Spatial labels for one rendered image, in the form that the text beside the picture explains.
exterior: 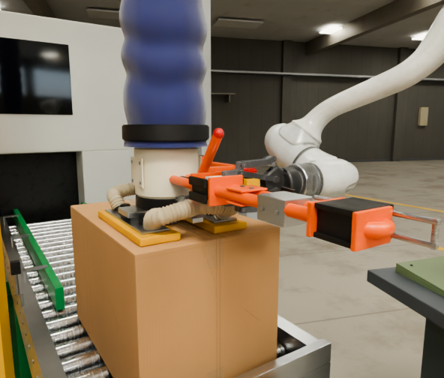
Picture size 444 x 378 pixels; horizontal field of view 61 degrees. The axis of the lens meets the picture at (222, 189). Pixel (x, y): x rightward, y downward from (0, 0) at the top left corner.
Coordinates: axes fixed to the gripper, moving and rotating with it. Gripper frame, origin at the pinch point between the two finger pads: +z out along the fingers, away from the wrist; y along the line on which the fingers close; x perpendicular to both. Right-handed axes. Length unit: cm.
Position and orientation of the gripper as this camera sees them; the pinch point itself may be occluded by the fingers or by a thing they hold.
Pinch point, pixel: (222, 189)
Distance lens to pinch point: 79.8
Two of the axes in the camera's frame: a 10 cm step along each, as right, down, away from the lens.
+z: -8.3, 0.8, -5.5
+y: -0.1, 9.9, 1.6
